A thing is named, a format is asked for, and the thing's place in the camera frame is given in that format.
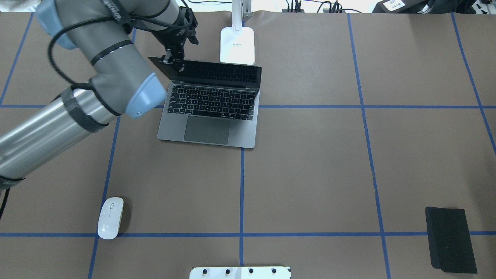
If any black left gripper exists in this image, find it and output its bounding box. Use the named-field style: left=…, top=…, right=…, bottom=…
left=151, top=7, right=199, bottom=74

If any grey laptop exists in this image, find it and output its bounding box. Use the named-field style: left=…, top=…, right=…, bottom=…
left=149, top=56, right=262, bottom=148

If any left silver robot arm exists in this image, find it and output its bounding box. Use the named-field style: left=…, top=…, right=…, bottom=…
left=1, top=0, right=198, bottom=191

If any white desk lamp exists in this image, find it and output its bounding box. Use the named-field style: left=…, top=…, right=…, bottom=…
left=220, top=0, right=255, bottom=65

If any white computer mouse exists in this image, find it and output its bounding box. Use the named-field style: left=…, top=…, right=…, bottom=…
left=97, top=197, right=124, bottom=240

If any black mouse pad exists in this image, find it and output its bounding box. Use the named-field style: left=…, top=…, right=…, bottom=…
left=425, top=207, right=478, bottom=274

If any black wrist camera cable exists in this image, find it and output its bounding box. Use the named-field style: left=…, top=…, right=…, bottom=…
left=48, top=12, right=183, bottom=117

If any white camera mast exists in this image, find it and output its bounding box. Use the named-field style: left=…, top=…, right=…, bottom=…
left=189, top=265, right=292, bottom=279

